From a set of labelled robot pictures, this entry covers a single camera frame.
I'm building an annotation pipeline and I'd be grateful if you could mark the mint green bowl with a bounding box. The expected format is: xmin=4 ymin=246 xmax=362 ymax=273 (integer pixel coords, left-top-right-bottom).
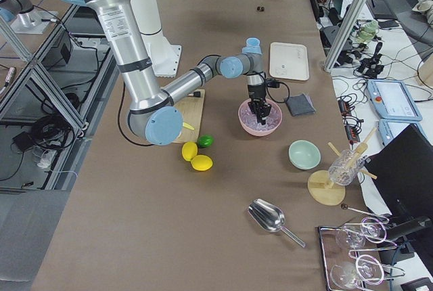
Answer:
xmin=288 ymin=140 xmax=321 ymax=170

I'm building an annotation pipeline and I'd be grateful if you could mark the clear ice cubes pile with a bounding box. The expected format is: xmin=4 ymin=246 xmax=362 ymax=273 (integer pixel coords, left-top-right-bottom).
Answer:
xmin=240 ymin=104 xmax=281 ymax=131

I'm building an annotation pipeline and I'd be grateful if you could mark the clear textured glass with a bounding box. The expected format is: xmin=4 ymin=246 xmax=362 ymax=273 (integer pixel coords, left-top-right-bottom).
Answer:
xmin=328 ymin=150 xmax=366 ymax=186

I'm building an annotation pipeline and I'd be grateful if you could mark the pink bowl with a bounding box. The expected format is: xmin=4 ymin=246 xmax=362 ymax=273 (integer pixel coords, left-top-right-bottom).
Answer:
xmin=237 ymin=99 xmax=282 ymax=137

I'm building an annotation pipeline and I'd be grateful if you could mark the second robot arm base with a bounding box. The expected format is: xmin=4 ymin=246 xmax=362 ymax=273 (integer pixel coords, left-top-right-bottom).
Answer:
xmin=1 ymin=0 xmax=49 ymax=35

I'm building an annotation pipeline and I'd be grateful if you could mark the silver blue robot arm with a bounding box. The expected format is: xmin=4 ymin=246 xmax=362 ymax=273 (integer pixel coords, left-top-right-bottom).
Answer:
xmin=62 ymin=0 xmax=271 ymax=146

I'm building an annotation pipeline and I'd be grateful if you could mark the light blue plastic cup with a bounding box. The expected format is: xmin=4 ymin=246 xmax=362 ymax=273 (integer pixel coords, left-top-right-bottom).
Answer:
xmin=242 ymin=37 xmax=262 ymax=54

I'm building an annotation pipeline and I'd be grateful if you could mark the green lime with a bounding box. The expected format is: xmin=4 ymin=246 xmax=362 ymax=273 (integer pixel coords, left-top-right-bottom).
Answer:
xmin=197 ymin=135 xmax=214 ymax=148

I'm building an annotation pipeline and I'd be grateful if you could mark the yellow plastic knife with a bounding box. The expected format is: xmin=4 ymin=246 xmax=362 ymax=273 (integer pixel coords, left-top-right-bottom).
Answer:
xmin=183 ymin=122 xmax=195 ymax=131

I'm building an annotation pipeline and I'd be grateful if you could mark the wooden glass drying stand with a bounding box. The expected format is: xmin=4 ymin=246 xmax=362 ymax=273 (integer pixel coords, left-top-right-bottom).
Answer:
xmin=308 ymin=127 xmax=377 ymax=206

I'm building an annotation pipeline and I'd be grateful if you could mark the metal wine glass rack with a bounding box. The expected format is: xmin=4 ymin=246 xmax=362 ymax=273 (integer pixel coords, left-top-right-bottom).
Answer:
xmin=317 ymin=217 xmax=405 ymax=290

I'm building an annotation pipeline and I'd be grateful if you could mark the wooden cutting board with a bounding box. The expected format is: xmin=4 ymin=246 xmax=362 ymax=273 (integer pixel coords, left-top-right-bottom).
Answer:
xmin=175 ymin=89 xmax=206 ymax=143

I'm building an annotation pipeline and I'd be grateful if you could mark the wine glass lower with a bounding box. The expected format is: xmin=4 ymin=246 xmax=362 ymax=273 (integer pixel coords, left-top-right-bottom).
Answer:
xmin=330 ymin=261 xmax=363 ymax=290

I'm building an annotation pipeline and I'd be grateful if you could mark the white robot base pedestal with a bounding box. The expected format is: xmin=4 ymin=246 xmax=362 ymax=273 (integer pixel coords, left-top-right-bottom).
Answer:
xmin=131 ymin=0 xmax=182 ymax=77

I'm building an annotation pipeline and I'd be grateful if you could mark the yellow lemon near board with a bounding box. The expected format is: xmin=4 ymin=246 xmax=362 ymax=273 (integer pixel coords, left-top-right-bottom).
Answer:
xmin=181 ymin=141 xmax=198 ymax=162

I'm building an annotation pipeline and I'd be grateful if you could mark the wine glass upper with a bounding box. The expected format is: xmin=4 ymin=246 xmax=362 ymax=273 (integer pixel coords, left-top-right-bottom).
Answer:
xmin=336 ymin=224 xmax=366 ymax=250

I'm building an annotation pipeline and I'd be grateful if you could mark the cream rabbit serving tray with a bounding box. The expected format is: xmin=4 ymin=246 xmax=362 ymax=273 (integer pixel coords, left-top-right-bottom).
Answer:
xmin=269 ymin=42 xmax=309 ymax=81

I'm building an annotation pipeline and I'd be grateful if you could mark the black monitor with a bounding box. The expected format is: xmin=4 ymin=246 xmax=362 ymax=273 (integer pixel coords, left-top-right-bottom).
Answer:
xmin=366 ymin=124 xmax=432 ymax=218

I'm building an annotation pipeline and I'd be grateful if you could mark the blue teach pendant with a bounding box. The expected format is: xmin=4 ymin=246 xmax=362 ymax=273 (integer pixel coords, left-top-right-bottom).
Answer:
xmin=367 ymin=79 xmax=423 ymax=122

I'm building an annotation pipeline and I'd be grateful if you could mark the yellow lemon front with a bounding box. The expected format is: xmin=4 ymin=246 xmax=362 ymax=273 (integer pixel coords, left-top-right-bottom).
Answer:
xmin=190 ymin=154 xmax=213 ymax=171

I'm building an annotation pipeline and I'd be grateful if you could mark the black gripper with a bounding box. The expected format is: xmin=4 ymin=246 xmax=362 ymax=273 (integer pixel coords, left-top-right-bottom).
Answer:
xmin=248 ymin=83 xmax=272 ymax=125

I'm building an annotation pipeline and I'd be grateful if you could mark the metal ice scoop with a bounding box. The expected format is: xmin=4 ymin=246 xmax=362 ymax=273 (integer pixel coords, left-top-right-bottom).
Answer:
xmin=248 ymin=198 xmax=306 ymax=248

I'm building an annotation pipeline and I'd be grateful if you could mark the grey folded cloth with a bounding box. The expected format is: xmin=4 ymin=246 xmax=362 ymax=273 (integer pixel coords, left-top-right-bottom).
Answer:
xmin=286 ymin=93 xmax=316 ymax=116

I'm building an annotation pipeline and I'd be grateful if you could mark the long bar spoon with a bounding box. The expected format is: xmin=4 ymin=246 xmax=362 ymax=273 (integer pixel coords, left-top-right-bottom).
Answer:
xmin=340 ymin=203 xmax=389 ymax=221

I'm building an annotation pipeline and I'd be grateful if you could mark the aluminium frame post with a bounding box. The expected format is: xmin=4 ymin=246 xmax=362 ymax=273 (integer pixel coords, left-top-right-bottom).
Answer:
xmin=323 ymin=0 xmax=366 ymax=72

